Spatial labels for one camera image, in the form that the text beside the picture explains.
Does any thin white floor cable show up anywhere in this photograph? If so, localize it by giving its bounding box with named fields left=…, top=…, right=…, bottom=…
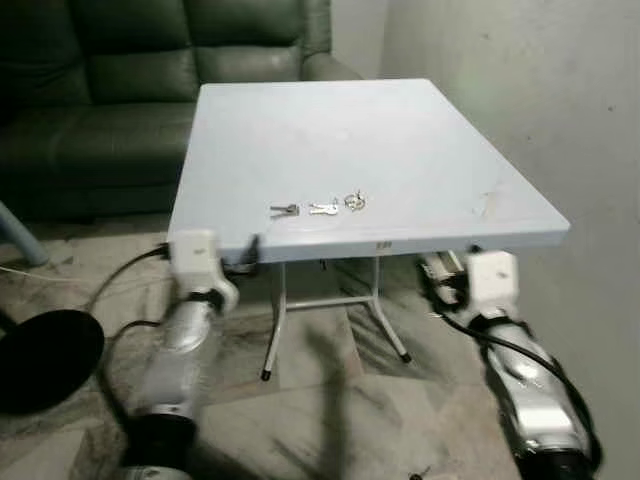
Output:
left=0, top=264, right=76, bottom=284

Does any white folding table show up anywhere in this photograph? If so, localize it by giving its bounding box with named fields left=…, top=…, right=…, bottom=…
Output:
left=167, top=78, right=572, bottom=383

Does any black round disc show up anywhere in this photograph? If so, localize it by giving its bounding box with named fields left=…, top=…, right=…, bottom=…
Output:
left=0, top=309, right=106, bottom=417

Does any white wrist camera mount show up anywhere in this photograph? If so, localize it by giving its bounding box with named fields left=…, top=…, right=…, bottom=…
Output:
left=466, top=250, right=521, bottom=319
left=167, top=229, right=223, bottom=293

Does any dark green leather sofa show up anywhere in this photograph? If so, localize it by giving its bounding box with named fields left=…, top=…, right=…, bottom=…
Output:
left=0, top=0, right=363, bottom=223

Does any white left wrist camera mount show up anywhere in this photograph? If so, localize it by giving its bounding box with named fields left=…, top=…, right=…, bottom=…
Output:
left=167, top=229, right=223, bottom=293

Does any grey-blue slanted pole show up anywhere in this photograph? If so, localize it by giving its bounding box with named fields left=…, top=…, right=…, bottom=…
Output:
left=0, top=200, right=48, bottom=267

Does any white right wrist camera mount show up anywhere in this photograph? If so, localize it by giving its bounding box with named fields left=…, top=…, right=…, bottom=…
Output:
left=466, top=250, right=521, bottom=319

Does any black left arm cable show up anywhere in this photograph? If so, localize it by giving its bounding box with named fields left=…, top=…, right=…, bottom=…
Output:
left=85, top=243, right=171, bottom=343

